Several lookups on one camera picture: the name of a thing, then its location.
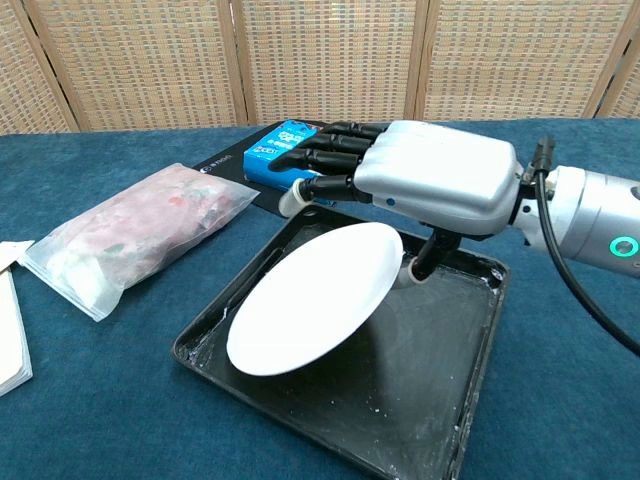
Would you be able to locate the white notebook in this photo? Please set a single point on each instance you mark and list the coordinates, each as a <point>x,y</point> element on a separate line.
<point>11,330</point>

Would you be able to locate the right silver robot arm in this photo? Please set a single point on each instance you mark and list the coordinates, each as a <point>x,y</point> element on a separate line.
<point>585,215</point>

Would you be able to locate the white round plate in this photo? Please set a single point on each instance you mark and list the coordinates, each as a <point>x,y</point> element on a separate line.
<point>315,300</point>

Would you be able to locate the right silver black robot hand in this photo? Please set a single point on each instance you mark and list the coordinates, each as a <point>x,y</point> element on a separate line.
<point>440,175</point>

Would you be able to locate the black square tray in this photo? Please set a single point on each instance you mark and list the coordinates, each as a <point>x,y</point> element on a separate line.
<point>400,370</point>

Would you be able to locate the translucent bag with pink cloth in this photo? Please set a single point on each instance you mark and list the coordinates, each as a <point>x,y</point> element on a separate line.
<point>135,235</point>

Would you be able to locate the blue cookie box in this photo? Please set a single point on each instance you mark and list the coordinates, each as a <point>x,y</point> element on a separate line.
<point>280,150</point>

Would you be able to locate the woven folding screen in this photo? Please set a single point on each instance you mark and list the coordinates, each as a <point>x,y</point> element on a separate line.
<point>320,60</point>

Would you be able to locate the black mouse pad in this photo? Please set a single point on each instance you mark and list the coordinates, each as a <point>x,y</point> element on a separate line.
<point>225,167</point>

